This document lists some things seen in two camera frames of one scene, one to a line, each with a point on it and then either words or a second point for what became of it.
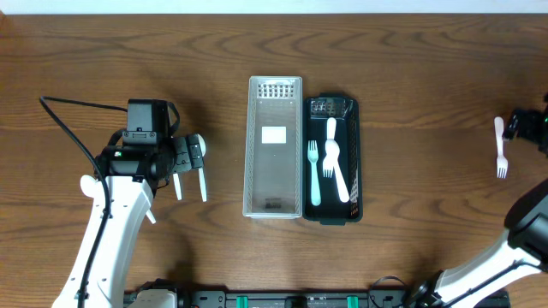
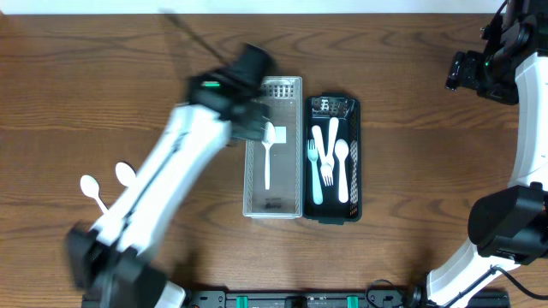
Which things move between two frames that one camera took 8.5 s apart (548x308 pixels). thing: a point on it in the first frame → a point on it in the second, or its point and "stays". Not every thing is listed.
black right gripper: (530, 130) → (464, 72)
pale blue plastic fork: (312, 156) stays
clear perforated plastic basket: (273, 148) stays
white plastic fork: (502, 162) → (326, 167)
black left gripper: (183, 162) → (259, 115)
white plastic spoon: (204, 192) → (268, 138)
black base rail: (316, 298) stays
